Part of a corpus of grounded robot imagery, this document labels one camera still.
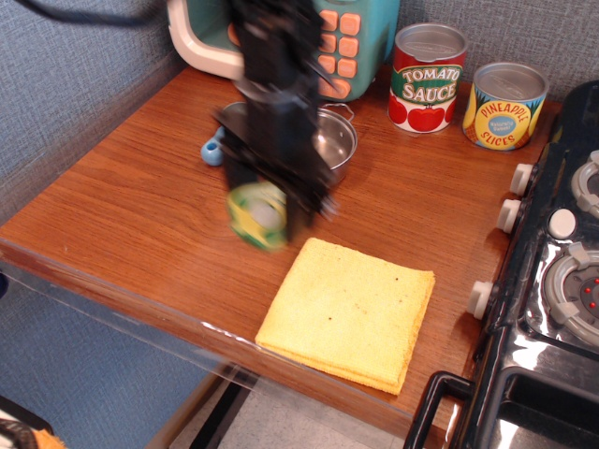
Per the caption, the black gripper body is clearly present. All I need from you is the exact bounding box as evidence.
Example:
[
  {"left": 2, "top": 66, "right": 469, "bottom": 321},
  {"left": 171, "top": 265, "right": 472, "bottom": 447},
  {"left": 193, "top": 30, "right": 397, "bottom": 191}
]
[{"left": 214, "top": 89, "right": 338, "bottom": 218}]

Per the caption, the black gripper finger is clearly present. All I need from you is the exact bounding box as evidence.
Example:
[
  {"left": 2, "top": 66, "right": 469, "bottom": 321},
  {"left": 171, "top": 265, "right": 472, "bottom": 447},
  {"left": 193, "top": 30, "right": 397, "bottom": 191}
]
[
  {"left": 223, "top": 156, "right": 258, "bottom": 191},
  {"left": 285, "top": 191, "right": 315, "bottom": 242}
]

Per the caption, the green toy pepper half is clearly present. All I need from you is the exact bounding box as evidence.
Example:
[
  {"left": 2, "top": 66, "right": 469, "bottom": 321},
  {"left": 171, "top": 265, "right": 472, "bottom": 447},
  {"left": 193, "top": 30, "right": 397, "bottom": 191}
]
[{"left": 226, "top": 181, "right": 287, "bottom": 251}]

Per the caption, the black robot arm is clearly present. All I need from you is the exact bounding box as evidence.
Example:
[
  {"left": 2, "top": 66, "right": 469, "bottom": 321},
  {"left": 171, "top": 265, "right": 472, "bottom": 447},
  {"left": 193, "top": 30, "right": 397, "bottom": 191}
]
[{"left": 215, "top": 1, "right": 335, "bottom": 241}]

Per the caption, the yellow folded towel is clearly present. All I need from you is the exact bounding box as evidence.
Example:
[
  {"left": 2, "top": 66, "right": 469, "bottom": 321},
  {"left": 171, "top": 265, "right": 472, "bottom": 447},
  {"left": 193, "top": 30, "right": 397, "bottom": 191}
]
[{"left": 256, "top": 238, "right": 435, "bottom": 395}]

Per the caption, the blue grey measuring scoop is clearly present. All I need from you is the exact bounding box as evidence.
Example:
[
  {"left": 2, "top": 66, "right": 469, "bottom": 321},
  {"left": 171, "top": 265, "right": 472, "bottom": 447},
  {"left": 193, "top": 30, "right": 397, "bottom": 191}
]
[{"left": 200, "top": 126, "right": 225, "bottom": 167}]

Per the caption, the stainless steel pan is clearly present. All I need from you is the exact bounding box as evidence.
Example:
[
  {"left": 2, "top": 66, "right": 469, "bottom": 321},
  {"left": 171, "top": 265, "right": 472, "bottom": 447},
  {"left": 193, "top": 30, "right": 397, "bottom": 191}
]
[{"left": 225, "top": 102, "right": 358, "bottom": 188}]

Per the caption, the teal toy microwave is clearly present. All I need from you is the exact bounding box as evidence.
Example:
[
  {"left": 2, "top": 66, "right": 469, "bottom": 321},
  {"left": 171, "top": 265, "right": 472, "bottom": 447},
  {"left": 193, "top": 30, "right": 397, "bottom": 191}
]
[{"left": 167, "top": 0, "right": 400, "bottom": 103}]

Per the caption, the tomato sauce can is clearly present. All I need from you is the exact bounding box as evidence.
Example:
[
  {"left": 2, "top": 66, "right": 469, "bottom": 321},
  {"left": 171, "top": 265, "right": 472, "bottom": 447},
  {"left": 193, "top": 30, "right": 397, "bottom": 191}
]
[{"left": 387, "top": 22, "right": 468, "bottom": 134}]

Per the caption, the pineapple slices can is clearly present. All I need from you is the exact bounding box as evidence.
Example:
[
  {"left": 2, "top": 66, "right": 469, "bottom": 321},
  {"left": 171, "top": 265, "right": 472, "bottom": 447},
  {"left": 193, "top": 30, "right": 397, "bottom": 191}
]
[{"left": 462, "top": 62, "right": 549, "bottom": 151}]

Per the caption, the black toy stove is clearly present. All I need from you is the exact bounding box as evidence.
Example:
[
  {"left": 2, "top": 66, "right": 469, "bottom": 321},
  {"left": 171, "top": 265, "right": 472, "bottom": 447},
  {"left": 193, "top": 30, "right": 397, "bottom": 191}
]
[{"left": 404, "top": 81, "right": 598, "bottom": 448}]

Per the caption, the orange cloth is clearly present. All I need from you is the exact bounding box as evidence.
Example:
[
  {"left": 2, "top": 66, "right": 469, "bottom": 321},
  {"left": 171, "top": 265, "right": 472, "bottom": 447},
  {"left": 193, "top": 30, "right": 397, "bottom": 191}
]
[{"left": 32, "top": 430, "right": 66, "bottom": 449}]

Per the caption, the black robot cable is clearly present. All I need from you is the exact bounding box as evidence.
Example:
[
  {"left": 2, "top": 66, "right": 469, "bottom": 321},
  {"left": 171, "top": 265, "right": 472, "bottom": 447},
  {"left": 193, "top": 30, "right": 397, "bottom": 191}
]
[{"left": 13, "top": 0, "right": 165, "bottom": 28}]

